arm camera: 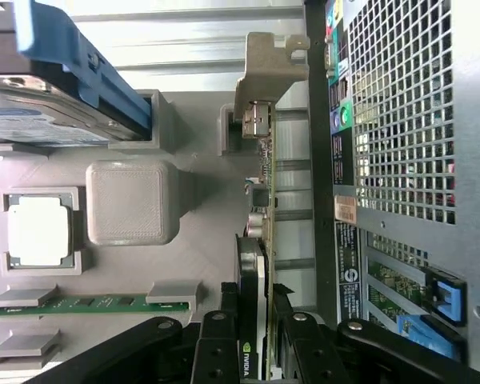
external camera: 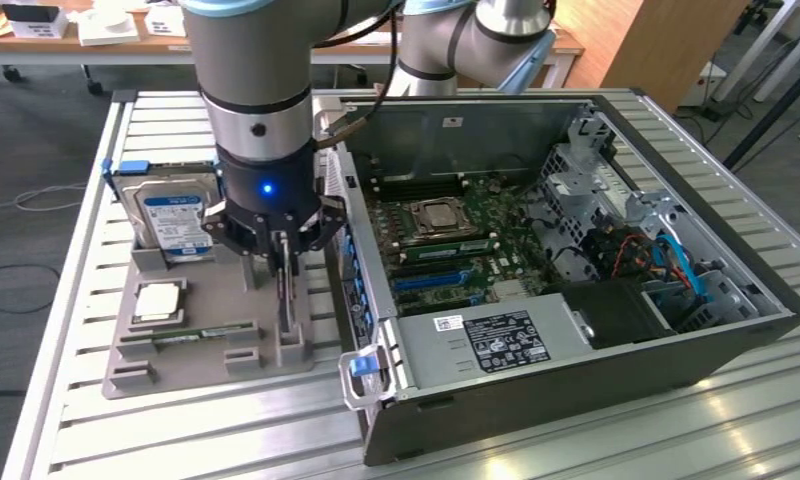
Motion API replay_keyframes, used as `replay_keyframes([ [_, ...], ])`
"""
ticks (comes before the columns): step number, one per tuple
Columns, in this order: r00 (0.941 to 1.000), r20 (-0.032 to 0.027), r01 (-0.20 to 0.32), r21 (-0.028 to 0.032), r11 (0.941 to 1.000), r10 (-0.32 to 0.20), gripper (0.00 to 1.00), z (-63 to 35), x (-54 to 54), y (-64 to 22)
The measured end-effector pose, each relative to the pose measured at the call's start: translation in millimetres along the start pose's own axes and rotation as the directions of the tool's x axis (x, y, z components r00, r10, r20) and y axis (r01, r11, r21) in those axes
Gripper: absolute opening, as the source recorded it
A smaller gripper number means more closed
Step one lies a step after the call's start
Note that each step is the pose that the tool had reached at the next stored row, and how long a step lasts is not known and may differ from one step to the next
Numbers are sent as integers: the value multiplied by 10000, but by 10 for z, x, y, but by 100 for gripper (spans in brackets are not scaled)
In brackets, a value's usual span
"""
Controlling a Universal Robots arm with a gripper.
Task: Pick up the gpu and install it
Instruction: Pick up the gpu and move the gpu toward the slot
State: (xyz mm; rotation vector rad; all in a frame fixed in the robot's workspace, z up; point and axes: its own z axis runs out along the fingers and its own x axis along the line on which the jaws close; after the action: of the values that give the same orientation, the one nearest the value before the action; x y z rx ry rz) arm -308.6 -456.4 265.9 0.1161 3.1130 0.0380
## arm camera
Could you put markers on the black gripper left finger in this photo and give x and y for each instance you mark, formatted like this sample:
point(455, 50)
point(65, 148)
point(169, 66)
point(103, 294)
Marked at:
point(218, 352)

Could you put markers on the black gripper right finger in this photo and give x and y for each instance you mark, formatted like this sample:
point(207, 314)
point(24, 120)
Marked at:
point(312, 356)

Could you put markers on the blue card retention clip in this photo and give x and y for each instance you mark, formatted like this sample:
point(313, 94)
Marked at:
point(450, 298)
point(420, 332)

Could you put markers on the spare green RAM stick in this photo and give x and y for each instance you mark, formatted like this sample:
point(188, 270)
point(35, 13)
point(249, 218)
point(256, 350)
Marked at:
point(88, 305)

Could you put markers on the black open PC case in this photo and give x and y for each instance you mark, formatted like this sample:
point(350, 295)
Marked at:
point(424, 236)

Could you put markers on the grey plastic parts rack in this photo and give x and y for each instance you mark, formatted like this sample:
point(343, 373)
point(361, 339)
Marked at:
point(124, 200)

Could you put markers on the spare silver CPU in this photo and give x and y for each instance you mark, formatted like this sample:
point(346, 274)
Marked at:
point(40, 230)

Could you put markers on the hard disk with blue carrier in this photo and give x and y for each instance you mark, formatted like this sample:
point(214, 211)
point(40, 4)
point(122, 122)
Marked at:
point(44, 120)

